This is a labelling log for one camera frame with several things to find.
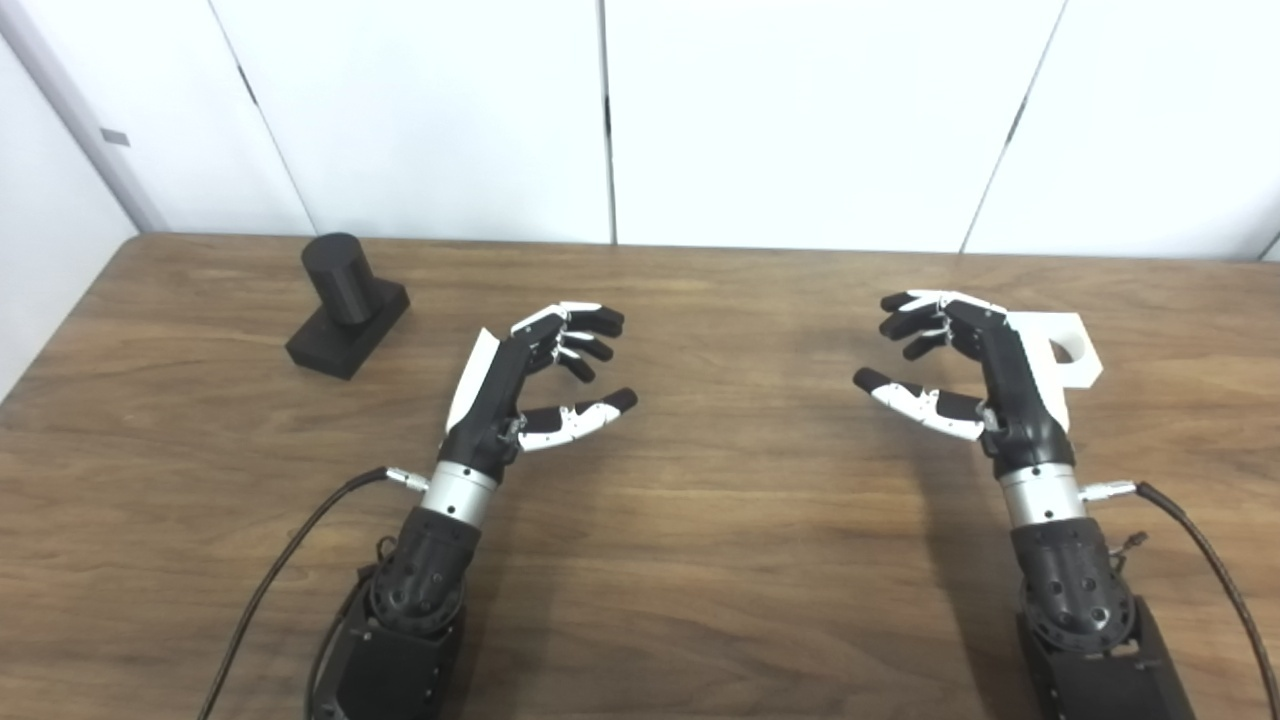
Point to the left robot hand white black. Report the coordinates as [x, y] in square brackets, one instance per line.
[495, 400]

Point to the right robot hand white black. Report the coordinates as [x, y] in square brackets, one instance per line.
[1010, 380]

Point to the white square piece with hole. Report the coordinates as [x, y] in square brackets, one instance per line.
[1062, 340]

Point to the black cylindrical peg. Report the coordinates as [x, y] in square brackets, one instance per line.
[340, 290]

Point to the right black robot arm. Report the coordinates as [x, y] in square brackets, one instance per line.
[1075, 600]

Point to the small grey wall tag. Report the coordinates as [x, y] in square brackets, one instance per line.
[115, 137]

